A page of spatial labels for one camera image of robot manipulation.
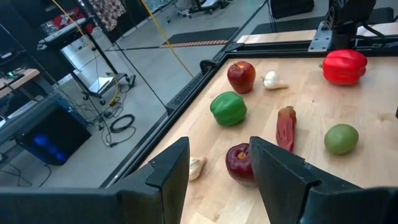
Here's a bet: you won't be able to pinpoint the grey keyboard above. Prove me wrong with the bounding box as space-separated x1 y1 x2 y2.
37 17 91 50

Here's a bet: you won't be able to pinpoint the red yellow apple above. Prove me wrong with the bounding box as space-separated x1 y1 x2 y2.
226 60 256 95

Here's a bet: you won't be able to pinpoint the black table frame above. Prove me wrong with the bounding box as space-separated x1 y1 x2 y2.
99 40 398 189

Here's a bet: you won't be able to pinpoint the black computer blue lights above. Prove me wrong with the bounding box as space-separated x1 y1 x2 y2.
14 101 93 166

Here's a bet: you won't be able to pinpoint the green bell pepper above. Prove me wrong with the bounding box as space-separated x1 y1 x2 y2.
210 91 248 127

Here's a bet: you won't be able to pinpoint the red fabric items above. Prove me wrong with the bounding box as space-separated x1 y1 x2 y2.
51 7 96 35

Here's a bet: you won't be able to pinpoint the white garlic bulb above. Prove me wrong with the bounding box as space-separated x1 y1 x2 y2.
188 156 208 182
261 70 289 91

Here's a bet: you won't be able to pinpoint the green lime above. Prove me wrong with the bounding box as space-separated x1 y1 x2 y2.
323 123 359 156

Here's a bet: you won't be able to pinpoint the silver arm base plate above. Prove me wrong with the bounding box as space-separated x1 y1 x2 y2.
307 21 335 53

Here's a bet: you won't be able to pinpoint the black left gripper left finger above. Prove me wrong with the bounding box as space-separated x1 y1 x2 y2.
0 136 191 224

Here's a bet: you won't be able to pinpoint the dark red apple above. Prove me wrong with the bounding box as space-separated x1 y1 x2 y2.
225 142 257 188

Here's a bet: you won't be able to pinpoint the coiled black cable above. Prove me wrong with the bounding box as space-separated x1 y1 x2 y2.
108 113 137 134

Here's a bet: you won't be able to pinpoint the black floor case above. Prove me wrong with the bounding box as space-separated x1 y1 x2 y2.
269 0 315 19

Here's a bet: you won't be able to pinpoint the black corner bracket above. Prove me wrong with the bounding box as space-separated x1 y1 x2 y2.
199 58 220 75

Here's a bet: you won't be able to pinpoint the red chili pepper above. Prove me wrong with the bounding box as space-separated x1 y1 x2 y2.
275 106 297 153

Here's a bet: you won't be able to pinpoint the wooden desk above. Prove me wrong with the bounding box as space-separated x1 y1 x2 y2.
0 68 41 100

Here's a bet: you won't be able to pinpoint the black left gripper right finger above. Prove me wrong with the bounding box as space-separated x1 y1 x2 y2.
249 136 398 224

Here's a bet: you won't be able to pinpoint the brown patterned cloth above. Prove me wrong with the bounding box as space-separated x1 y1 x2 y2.
88 0 127 32

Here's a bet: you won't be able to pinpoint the black floor mat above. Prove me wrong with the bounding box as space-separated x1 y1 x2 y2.
250 15 326 35

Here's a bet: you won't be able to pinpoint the yellow cable with plug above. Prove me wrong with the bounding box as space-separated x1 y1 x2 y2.
51 0 122 107

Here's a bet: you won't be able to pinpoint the black rolling stand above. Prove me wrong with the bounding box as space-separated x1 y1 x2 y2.
60 18 137 106

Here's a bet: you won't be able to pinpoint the black mat striped edge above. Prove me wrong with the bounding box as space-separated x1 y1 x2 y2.
159 26 240 50

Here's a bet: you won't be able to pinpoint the red bell pepper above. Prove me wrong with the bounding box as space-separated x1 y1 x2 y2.
322 49 368 86

